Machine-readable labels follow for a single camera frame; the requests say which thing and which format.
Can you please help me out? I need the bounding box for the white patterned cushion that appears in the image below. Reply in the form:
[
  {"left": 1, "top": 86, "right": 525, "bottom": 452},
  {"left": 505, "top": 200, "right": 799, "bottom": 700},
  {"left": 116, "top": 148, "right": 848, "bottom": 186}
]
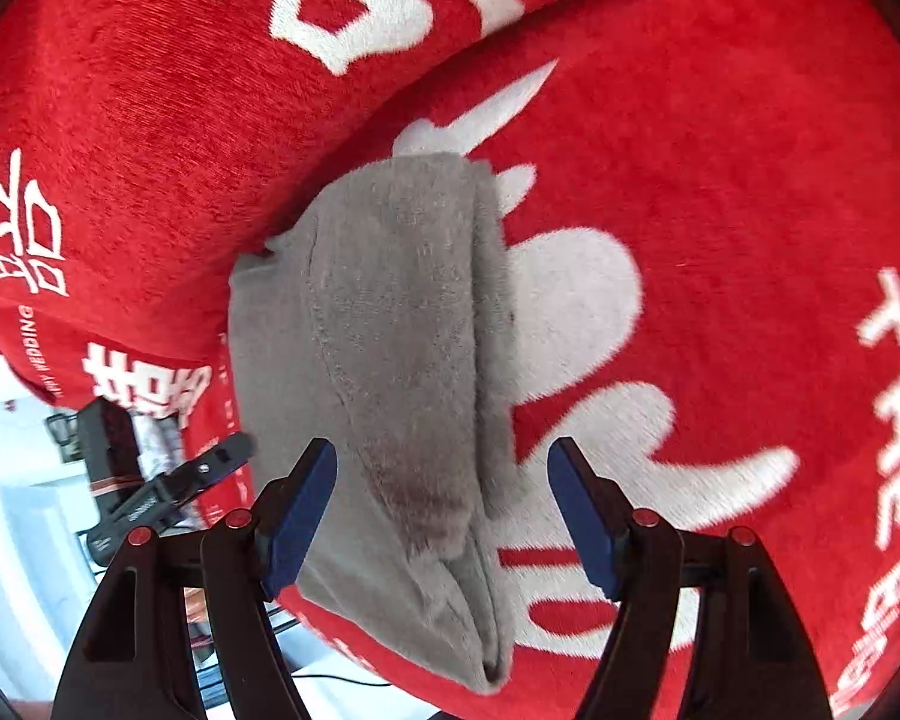
[{"left": 136, "top": 418, "right": 192, "bottom": 479}]

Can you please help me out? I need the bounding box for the red printed sofa cover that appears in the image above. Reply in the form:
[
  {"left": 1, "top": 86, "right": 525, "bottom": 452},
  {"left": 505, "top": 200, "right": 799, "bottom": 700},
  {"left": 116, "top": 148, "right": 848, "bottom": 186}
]
[{"left": 187, "top": 0, "right": 900, "bottom": 720}]

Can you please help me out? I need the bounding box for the black cable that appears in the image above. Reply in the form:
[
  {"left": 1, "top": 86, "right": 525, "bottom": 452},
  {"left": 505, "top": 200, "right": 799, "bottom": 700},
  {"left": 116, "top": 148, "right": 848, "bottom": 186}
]
[{"left": 289, "top": 671, "right": 398, "bottom": 691}]

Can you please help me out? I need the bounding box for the framed wall picture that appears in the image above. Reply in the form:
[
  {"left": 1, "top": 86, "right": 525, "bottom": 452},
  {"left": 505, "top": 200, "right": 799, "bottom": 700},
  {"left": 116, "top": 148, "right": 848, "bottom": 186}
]
[{"left": 49, "top": 411, "right": 81, "bottom": 464}]

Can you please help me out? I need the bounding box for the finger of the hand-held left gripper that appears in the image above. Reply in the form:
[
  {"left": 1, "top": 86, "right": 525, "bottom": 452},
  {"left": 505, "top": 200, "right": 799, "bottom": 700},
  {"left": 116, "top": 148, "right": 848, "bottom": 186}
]
[{"left": 161, "top": 433, "right": 257, "bottom": 502}]

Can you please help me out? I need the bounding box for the grey fleece garment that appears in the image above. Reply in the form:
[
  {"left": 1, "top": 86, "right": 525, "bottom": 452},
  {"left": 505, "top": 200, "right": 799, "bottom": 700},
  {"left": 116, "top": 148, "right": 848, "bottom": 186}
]
[{"left": 227, "top": 152, "right": 522, "bottom": 695}]

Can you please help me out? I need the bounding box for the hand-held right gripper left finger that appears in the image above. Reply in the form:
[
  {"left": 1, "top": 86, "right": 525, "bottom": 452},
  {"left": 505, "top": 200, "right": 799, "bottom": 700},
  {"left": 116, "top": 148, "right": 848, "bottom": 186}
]
[{"left": 51, "top": 437, "right": 338, "bottom": 720}]

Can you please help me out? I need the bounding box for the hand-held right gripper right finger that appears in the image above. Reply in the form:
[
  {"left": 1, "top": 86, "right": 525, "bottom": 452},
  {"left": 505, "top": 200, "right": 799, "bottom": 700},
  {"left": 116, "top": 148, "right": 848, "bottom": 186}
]
[{"left": 546, "top": 436, "right": 830, "bottom": 720}]

